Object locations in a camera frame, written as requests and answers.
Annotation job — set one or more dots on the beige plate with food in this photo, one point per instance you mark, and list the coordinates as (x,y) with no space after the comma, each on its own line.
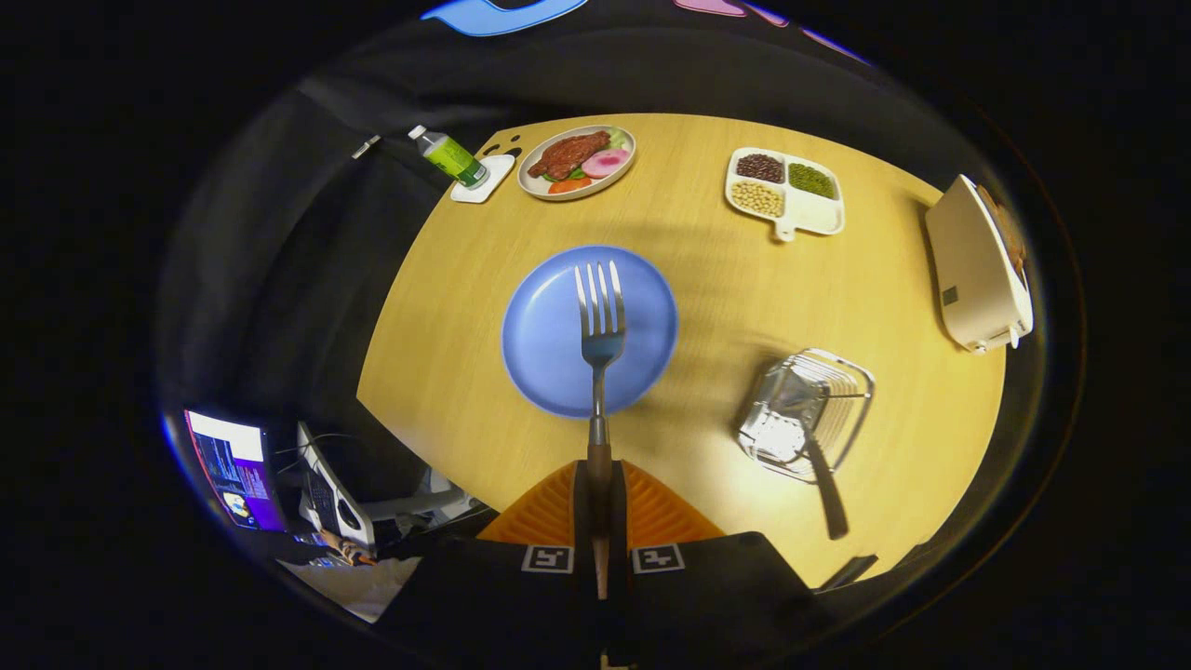
(577,163)

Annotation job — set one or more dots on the blue round plate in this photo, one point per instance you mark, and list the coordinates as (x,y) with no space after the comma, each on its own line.
(544,344)

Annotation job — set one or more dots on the green plastic bottle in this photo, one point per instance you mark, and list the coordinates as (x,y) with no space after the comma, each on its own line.
(451,156)

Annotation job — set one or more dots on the orange black patterned object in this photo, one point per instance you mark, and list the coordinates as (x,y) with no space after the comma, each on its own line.
(349,549)

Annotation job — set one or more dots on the white divided bean tray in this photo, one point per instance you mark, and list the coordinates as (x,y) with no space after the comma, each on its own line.
(814,216)

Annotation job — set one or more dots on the white cloth clip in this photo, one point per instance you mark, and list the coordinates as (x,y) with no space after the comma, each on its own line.
(366,146)

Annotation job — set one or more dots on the white cloth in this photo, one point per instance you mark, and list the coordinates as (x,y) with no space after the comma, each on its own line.
(354,586)

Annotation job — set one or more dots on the white square coaster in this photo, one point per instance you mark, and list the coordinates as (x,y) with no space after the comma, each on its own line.
(484,181)

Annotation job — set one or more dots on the white furniture frame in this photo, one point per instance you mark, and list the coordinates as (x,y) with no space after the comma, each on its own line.
(409,507)

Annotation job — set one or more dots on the white toaster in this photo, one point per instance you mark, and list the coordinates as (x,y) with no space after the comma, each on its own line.
(972,270)

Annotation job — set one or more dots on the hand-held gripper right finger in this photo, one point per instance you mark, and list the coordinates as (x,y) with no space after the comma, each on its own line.
(698,600)

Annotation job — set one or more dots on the computer monitor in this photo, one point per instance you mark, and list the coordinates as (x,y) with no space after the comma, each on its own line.
(233,470)

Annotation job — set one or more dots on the bread slices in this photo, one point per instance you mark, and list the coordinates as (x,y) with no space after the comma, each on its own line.
(1010,228)

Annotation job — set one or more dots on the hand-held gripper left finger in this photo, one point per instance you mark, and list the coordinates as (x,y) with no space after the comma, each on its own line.
(502,600)

